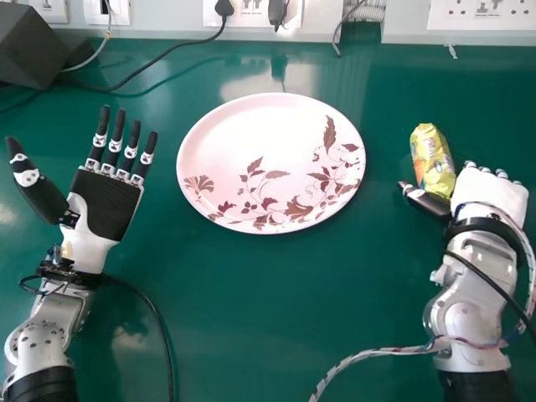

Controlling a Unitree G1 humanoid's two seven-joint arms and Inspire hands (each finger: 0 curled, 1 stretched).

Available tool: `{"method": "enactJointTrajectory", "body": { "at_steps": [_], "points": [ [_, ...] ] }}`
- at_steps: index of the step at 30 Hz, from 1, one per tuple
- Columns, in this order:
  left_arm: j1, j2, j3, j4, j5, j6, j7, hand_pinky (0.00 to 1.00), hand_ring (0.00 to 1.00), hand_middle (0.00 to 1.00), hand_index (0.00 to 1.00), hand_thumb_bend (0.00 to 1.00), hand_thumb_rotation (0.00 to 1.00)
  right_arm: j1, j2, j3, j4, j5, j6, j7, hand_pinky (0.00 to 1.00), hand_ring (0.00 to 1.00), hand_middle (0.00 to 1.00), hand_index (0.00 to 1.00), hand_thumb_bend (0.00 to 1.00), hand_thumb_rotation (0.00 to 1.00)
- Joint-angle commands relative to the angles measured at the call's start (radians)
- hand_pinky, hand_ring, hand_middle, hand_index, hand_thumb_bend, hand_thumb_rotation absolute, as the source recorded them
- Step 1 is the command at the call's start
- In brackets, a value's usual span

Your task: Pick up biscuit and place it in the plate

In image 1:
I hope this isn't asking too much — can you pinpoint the long white socket strip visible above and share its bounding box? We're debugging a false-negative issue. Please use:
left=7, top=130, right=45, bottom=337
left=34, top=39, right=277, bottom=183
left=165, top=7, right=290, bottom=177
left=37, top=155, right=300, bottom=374
left=203, top=0, right=304, bottom=29

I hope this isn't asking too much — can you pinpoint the black plug adapter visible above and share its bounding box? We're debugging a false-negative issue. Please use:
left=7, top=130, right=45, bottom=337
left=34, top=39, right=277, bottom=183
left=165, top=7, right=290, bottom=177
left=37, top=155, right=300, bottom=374
left=266, top=0, right=291, bottom=33

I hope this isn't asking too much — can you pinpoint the clear wire cable holder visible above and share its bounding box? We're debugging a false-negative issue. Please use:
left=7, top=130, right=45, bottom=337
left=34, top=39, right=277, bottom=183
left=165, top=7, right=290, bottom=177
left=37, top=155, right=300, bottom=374
left=341, top=0, right=385, bottom=25

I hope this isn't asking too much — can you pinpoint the black plug with cable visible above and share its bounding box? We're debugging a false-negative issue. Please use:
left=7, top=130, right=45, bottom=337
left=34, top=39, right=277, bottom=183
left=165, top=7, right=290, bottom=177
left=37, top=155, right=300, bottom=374
left=58, top=0, right=236, bottom=94

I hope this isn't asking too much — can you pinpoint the small white socket plate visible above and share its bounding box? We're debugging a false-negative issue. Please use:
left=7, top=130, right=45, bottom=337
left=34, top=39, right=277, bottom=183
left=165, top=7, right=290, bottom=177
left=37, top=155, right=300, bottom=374
left=28, top=0, right=70, bottom=25
left=83, top=0, right=133, bottom=27

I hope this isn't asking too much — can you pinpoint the yellow-green biscuit packet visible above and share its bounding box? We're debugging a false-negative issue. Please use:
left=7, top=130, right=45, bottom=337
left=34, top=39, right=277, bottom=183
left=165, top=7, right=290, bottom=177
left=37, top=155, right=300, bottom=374
left=409, top=122, right=457, bottom=201

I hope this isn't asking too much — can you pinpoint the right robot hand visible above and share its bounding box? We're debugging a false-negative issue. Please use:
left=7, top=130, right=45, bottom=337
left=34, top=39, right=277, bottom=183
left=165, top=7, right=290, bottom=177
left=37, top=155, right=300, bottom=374
left=397, top=160, right=531, bottom=255

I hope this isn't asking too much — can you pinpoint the white spiral-wrapped cable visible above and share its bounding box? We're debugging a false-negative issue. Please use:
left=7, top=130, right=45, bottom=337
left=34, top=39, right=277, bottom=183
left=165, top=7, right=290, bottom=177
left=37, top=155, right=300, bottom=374
left=308, top=217, right=536, bottom=402

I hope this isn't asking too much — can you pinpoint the dark grey cable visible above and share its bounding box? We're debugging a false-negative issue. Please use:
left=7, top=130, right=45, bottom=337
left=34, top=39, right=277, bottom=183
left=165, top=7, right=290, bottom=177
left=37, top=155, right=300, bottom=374
left=332, top=20, right=345, bottom=59

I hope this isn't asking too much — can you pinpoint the plate with brown leaf pattern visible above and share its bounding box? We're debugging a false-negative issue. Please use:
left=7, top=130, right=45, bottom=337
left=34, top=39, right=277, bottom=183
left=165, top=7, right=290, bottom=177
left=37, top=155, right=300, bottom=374
left=175, top=92, right=368, bottom=235

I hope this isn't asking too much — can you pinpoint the thick black cable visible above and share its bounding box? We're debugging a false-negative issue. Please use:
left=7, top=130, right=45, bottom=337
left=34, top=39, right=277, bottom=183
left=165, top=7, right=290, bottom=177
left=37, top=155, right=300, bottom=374
left=98, top=274, right=176, bottom=402

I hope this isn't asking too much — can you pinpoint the black box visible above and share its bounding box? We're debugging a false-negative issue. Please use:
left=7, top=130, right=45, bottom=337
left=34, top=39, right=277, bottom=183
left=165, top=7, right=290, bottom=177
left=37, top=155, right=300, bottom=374
left=0, top=3, right=95, bottom=91

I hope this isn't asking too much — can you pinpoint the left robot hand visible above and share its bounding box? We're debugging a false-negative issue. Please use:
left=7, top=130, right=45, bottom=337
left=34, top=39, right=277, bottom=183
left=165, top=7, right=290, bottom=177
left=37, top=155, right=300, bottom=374
left=3, top=104, right=160, bottom=286

